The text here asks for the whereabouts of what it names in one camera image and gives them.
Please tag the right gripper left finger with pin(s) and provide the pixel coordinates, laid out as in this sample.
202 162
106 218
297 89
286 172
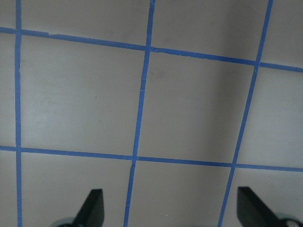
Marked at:
91 213

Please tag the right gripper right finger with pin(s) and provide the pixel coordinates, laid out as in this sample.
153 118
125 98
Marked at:
253 212

